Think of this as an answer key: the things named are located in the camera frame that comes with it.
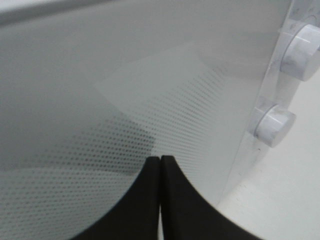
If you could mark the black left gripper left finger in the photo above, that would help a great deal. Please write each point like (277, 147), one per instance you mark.
(136, 215)

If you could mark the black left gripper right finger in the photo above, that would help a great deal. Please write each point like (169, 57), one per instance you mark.
(186, 215)

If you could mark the white microwave knob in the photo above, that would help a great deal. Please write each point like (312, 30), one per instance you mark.
(273, 126)
(301, 59)

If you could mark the white microwave door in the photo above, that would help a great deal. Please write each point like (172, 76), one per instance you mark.
(90, 88)

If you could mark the white microwave oven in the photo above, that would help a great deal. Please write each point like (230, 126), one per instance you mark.
(277, 88)

